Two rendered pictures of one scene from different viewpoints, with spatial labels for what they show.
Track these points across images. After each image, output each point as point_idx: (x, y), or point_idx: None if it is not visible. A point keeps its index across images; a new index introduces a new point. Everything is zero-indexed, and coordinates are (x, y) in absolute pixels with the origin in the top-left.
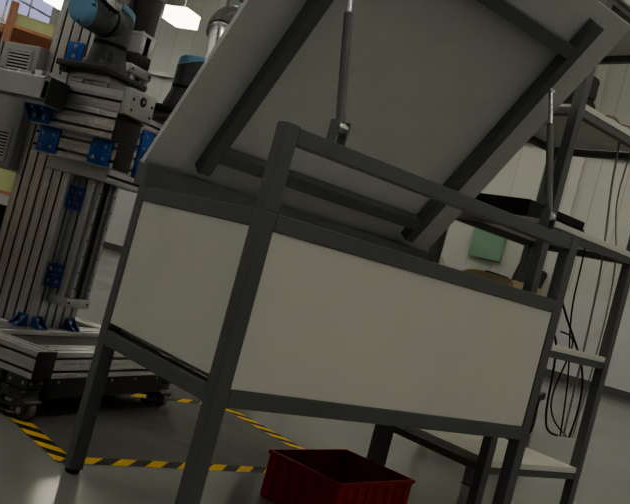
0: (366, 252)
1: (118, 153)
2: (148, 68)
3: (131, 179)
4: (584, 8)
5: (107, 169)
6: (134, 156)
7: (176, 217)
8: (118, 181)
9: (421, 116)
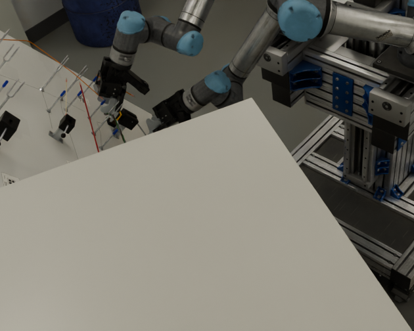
0: None
1: (273, 90)
2: (373, 4)
3: (334, 110)
4: None
5: (304, 95)
6: (330, 92)
7: None
8: (320, 108)
9: None
